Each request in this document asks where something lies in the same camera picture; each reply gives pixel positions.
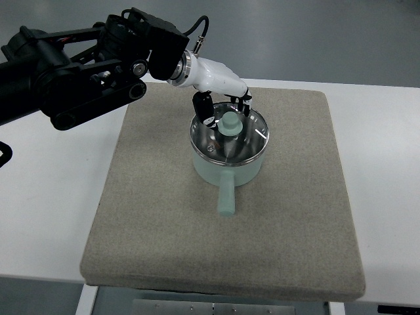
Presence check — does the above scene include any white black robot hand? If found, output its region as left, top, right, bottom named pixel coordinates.
left=167, top=50, right=252, bottom=129

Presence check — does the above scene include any glass lid with green knob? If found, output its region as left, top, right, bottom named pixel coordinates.
left=190, top=102, right=269, bottom=166

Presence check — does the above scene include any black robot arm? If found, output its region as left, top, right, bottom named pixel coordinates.
left=1, top=8, right=190, bottom=131

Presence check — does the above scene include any mint green saucepan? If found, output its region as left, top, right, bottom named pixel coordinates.
left=192, top=146, right=266, bottom=217

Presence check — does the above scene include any beige felt mat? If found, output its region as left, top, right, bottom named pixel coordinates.
left=80, top=83, right=366, bottom=301

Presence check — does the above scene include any black label strip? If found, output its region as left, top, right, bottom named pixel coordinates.
left=377, top=304, right=420, bottom=315

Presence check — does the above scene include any grey metal base plate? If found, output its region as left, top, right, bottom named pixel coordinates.
left=131, top=299, right=296, bottom=315

